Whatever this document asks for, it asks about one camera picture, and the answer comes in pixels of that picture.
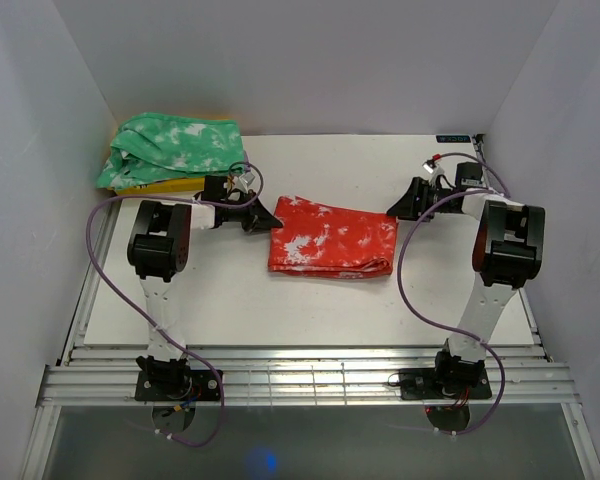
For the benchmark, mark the dark table label sticker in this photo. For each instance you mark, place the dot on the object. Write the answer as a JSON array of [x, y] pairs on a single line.
[[453, 139]]

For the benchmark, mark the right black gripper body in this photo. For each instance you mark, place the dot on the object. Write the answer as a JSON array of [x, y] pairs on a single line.
[[435, 196]]

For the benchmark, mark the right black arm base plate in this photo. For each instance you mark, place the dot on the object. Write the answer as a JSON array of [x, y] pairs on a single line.
[[423, 384]]

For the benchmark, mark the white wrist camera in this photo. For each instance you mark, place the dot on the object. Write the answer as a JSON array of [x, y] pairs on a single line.
[[433, 169], [243, 182]]

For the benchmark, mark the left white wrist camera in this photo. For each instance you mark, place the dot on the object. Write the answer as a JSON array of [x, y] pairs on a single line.
[[243, 182]]

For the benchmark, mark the red tie-dye trousers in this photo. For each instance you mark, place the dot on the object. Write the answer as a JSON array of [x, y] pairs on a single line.
[[317, 240]]

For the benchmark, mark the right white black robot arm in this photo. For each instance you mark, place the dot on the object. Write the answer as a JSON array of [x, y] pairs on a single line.
[[507, 253]]

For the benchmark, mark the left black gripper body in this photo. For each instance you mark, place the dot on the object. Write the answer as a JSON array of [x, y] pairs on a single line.
[[241, 214]]

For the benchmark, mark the purple folded garment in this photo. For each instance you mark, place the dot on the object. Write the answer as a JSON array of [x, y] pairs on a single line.
[[247, 165]]

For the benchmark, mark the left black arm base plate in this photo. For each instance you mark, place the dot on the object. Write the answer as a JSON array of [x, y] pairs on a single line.
[[200, 385]]

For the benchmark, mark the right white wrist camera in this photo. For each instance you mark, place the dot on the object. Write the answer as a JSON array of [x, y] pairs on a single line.
[[433, 169]]

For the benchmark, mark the yellow folded trousers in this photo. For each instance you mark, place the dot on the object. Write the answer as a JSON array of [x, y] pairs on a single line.
[[155, 187]]

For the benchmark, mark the green tie-dye trousers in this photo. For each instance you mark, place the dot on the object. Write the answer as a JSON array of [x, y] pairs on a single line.
[[180, 145]]

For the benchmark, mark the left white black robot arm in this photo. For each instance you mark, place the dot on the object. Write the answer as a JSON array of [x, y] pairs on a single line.
[[158, 250]]

